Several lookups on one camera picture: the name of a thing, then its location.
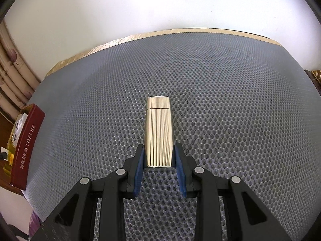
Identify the purple cloth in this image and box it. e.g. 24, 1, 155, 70
29, 209, 44, 234

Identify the brown patterned box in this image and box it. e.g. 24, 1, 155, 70
305, 69, 321, 84

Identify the red and gold candy box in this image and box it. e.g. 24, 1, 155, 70
4, 103, 46, 191

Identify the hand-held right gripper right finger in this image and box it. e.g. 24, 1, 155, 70
174, 143, 293, 241

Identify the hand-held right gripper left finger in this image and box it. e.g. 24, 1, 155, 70
30, 144, 145, 241

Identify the gold ribbed lighter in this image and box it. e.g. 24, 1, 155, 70
143, 96, 175, 168

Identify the grey mesh mat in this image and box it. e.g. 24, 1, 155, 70
21, 29, 321, 241

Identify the beige patterned curtain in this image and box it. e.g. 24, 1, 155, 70
0, 21, 42, 123

